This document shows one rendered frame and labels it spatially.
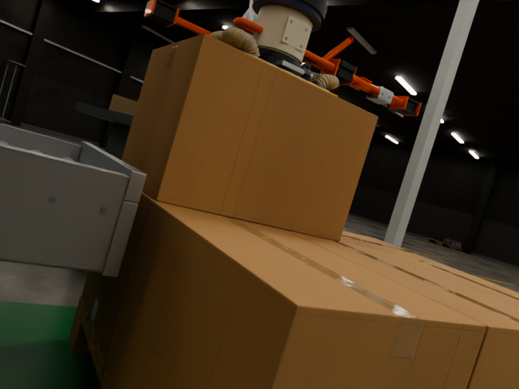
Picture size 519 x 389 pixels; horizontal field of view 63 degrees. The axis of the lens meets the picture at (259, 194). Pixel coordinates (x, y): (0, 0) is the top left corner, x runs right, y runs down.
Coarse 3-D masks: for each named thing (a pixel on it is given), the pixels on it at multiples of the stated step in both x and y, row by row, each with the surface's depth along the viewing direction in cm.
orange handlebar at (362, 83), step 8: (176, 24) 141; (184, 24) 140; (192, 24) 142; (240, 24) 122; (248, 24) 122; (256, 24) 123; (200, 32) 144; (208, 32) 145; (248, 32) 127; (256, 32) 125; (304, 56) 134; (312, 56) 135; (312, 64) 140; (320, 64) 138; (328, 64) 138; (360, 80) 146; (368, 80) 148; (360, 88) 150; (368, 88) 149; (376, 88) 150; (392, 96) 155; (392, 104) 162; (400, 104) 158
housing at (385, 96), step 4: (380, 88) 151; (384, 88) 152; (372, 92) 154; (380, 92) 151; (384, 92) 152; (388, 92) 154; (368, 96) 155; (372, 96) 154; (376, 96) 152; (380, 96) 152; (384, 96) 153; (388, 96) 154; (372, 100) 157; (376, 100) 155; (380, 100) 154; (384, 100) 153; (388, 100) 154
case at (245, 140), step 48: (192, 48) 101; (144, 96) 126; (192, 96) 98; (240, 96) 105; (288, 96) 112; (336, 96) 120; (144, 144) 115; (192, 144) 101; (240, 144) 107; (288, 144) 114; (336, 144) 123; (144, 192) 107; (192, 192) 103; (240, 192) 110; (288, 192) 118; (336, 192) 126; (336, 240) 130
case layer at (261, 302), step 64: (128, 256) 103; (192, 256) 73; (256, 256) 69; (320, 256) 89; (384, 256) 127; (128, 320) 93; (192, 320) 68; (256, 320) 54; (320, 320) 50; (384, 320) 56; (448, 320) 64; (512, 320) 81; (128, 384) 85; (192, 384) 64; (256, 384) 51; (320, 384) 52; (384, 384) 58; (448, 384) 66; (512, 384) 76
